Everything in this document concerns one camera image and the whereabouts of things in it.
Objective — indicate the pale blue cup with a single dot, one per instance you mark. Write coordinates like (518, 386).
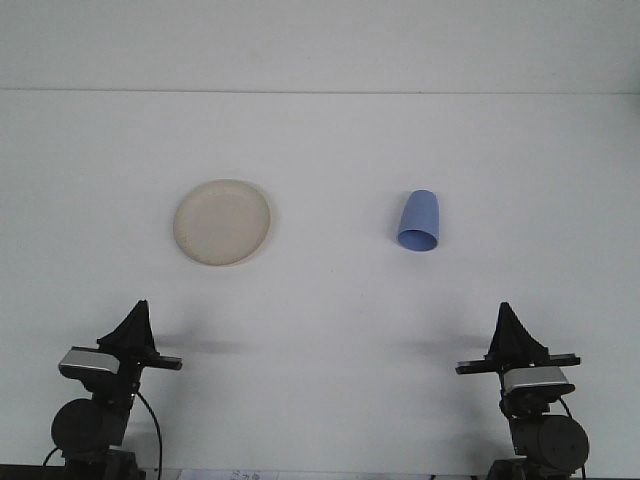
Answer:
(419, 220)

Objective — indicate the pale round plate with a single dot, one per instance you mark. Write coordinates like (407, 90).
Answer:
(222, 222)

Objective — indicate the white printed paper sheet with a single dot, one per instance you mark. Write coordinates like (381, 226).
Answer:
(240, 475)

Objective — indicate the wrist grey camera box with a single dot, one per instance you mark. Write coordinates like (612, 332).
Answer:
(536, 380)
(90, 362)

